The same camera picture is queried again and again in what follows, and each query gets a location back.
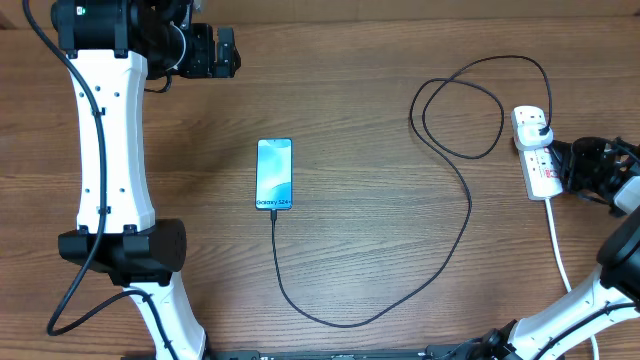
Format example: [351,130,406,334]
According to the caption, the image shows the black USB-C charging cable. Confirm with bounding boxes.
[270,54,554,330]

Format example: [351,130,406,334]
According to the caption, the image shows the Samsung Galaxy smartphone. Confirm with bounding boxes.
[255,138,293,210]

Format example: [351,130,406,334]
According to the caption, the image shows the white charger plug adapter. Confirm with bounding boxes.
[514,125,554,151]

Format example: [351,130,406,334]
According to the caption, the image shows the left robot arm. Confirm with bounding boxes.
[51,0,241,359]

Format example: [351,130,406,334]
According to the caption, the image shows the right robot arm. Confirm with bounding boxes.
[468,137,639,359]

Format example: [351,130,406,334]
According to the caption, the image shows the white power strip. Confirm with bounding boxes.
[510,105,563,201]

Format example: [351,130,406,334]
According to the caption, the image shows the cardboard backboard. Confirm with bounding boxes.
[0,0,640,30]

